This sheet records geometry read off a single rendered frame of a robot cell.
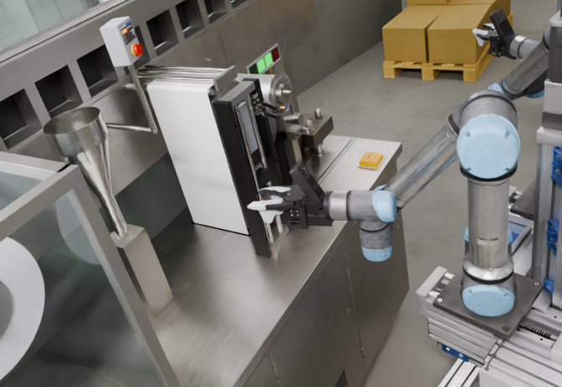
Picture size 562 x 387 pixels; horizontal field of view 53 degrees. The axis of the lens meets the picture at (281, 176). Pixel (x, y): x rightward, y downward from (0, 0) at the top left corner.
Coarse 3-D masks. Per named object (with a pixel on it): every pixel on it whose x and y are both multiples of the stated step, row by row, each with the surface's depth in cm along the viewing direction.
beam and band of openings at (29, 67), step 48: (144, 0) 179; (192, 0) 202; (240, 0) 228; (48, 48) 153; (96, 48) 172; (144, 48) 184; (0, 96) 143; (48, 96) 163; (96, 96) 168; (0, 144) 145
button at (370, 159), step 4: (368, 152) 212; (372, 152) 212; (364, 156) 210; (368, 156) 210; (372, 156) 209; (376, 156) 209; (380, 156) 208; (360, 160) 209; (364, 160) 208; (368, 160) 207; (372, 160) 207; (376, 160) 206; (380, 160) 208; (360, 164) 209; (364, 164) 208; (368, 164) 207; (372, 164) 206; (376, 164) 206
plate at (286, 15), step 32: (256, 0) 230; (288, 0) 250; (224, 32) 215; (256, 32) 233; (288, 32) 253; (160, 64) 188; (192, 64) 202; (224, 64) 218; (128, 96) 178; (160, 128) 192; (128, 160) 182
